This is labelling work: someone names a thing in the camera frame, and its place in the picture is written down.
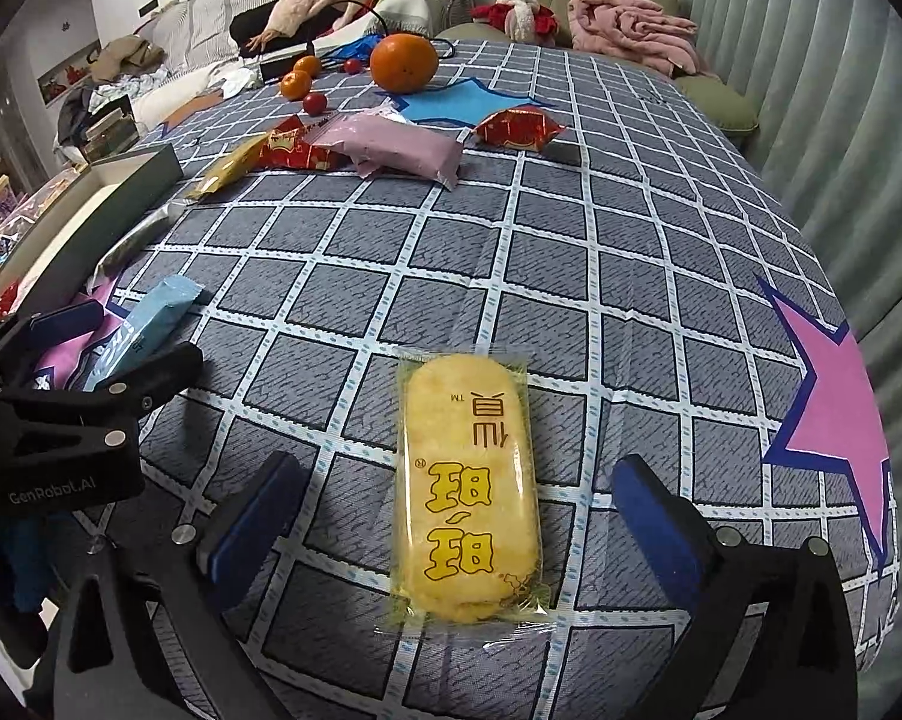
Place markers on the person's left hand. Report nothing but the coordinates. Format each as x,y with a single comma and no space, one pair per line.
4,562

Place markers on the plain pink snack packet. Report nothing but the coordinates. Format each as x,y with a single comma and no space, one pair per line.
406,146

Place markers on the red white plush toy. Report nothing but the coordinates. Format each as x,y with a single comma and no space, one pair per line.
518,16

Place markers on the pile of clothes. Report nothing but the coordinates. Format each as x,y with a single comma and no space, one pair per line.
128,54

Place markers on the small orange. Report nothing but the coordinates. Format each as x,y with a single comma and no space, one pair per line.
295,85
308,65

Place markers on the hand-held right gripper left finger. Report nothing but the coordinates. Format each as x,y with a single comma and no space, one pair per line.
256,517

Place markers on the gold snack packet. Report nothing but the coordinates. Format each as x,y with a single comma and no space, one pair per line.
229,166

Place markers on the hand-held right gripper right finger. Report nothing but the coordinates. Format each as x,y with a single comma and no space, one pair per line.
649,525

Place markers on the silver stick packet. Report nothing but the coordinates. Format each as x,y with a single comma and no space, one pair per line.
132,240

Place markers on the large orange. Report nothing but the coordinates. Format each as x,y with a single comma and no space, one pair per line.
403,62

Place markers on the pink blanket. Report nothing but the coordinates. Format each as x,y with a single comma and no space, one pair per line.
631,26

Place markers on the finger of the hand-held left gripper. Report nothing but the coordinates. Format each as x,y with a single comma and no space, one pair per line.
120,388
68,319

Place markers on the white sofa throw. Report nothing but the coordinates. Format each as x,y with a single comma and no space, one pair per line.
413,11

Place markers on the small black box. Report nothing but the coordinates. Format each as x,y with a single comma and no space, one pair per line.
286,64

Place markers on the white tissue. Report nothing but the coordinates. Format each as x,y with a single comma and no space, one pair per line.
237,80

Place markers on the light blue snack packet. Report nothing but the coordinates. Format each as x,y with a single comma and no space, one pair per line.
150,319

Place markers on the grey checked tablecloth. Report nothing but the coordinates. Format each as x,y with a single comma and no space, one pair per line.
571,277

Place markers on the yellow rice cracker packet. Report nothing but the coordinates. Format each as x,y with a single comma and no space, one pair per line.
466,487

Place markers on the pile of snack bags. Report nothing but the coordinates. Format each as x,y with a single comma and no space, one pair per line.
0,240

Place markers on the wall picture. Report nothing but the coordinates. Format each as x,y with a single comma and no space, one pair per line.
68,75

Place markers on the shallow cream box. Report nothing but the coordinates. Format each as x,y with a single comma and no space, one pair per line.
60,232

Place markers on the pale green curtain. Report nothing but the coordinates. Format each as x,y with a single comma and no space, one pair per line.
796,90

